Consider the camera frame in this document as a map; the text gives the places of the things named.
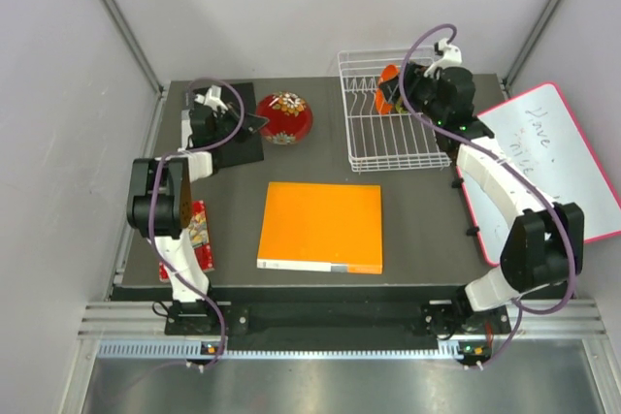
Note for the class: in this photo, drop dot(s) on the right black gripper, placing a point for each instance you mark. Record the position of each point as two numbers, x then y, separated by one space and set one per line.
415 79

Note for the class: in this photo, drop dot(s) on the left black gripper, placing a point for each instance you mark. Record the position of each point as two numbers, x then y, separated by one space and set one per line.
250 123

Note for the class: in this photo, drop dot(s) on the orange plate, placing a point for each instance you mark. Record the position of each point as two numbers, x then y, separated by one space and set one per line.
388 97

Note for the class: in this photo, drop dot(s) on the red floral plate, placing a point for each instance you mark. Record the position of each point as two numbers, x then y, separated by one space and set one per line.
289 118

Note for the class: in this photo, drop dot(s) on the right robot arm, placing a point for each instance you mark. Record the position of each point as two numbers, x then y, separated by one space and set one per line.
544 245

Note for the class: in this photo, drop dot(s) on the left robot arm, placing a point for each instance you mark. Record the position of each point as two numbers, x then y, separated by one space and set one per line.
159 203

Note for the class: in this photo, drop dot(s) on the black book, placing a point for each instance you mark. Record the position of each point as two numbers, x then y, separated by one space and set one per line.
228 154

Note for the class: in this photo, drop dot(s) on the red patterned book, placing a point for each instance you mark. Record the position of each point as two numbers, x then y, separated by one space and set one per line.
199 235

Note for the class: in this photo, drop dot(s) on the large orange book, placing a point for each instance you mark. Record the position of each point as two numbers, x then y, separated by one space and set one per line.
322 227

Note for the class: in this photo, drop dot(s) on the pink framed whiteboard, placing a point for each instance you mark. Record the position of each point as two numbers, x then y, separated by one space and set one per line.
538 132

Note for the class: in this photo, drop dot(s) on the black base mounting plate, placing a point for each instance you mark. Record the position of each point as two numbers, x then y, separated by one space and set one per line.
413 317

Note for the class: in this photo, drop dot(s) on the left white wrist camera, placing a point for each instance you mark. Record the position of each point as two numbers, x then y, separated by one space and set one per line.
211 98

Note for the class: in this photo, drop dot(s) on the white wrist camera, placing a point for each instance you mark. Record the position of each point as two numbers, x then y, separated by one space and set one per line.
211 98
448 56

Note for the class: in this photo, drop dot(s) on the white wire dish rack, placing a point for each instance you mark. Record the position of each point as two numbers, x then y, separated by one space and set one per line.
381 140

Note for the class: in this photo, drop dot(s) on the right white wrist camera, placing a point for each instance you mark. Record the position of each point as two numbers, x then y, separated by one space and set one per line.
448 56

